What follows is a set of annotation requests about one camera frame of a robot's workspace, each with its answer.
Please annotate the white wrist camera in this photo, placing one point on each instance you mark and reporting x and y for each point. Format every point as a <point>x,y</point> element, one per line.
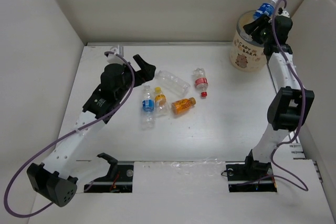
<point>283,12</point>
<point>115,49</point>

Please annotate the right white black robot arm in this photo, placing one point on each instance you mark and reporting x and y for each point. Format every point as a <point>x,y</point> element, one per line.
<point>264,151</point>

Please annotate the cream capybara bin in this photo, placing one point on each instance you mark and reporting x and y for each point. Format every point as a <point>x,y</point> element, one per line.
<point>246,55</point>

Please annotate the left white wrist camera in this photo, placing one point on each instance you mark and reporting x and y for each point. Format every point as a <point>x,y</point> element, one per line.
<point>115,49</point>

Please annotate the orange bottle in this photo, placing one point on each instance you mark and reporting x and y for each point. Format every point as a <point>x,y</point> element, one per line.
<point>183,105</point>

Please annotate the clear bottle yellow cap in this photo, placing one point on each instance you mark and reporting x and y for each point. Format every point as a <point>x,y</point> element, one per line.
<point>161,104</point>

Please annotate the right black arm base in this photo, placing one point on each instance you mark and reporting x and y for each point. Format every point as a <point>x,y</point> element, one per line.
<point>242,178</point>

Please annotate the clear bottle blue label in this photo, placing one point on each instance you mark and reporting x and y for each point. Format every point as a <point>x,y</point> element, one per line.
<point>147,109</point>

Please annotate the blue label bottle white cap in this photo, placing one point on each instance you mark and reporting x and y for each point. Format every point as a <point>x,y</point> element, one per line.
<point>265,8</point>

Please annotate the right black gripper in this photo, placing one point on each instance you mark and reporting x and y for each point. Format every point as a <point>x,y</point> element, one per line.
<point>261,21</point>

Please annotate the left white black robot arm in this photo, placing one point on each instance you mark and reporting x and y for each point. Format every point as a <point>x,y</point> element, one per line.
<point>55,178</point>

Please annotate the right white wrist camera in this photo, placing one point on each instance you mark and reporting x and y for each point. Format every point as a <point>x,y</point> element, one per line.
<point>283,12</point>

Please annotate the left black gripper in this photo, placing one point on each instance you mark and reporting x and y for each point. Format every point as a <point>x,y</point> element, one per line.
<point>146,73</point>

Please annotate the clear bottle red label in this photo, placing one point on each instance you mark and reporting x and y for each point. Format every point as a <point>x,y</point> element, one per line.
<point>200,81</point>

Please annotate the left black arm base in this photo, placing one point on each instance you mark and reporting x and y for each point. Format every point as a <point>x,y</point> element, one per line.
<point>118,178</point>

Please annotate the large clear plastic bottle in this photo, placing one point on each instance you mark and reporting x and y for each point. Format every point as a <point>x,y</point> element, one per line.
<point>172,83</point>

